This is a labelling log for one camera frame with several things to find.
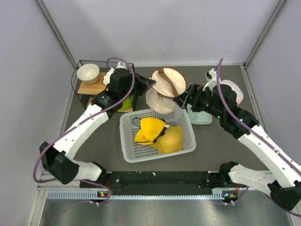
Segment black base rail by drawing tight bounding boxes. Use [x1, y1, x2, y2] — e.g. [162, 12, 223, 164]
[95, 171, 245, 196]

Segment white scalloped plate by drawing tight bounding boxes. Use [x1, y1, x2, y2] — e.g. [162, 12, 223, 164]
[103, 68, 115, 87]

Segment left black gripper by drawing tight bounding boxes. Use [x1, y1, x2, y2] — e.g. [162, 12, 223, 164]
[120, 69, 156, 100]

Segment cream capybara laundry bag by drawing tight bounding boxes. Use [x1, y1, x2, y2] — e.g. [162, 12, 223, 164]
[146, 67, 187, 114]

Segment white plastic basket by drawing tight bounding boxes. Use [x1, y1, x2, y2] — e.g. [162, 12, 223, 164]
[119, 108, 196, 163]

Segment black wire wooden shelf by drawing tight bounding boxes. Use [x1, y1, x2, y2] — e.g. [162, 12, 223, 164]
[71, 60, 137, 113]

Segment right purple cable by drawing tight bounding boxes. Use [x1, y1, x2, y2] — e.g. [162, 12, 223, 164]
[215, 58, 301, 217]

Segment white ceramic bowl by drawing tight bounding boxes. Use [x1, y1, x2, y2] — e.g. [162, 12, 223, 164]
[77, 64, 100, 85]

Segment light blue rectangular plate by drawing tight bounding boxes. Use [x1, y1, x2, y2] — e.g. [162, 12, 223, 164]
[187, 104, 213, 125]

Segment white mesh laundry bag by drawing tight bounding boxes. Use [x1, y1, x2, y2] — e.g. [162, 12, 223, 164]
[221, 80, 244, 105]

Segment green plate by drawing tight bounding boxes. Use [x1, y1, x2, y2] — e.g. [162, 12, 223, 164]
[118, 95, 134, 112]

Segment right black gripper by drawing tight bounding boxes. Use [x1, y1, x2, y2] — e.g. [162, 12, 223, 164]
[173, 83, 224, 120]

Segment yellow bra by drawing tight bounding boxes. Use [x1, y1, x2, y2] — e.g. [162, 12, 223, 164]
[134, 117, 183, 154]

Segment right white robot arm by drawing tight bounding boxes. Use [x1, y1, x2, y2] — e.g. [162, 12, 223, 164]
[173, 69, 301, 211]

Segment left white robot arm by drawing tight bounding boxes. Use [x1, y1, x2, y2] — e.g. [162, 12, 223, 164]
[38, 61, 156, 187]

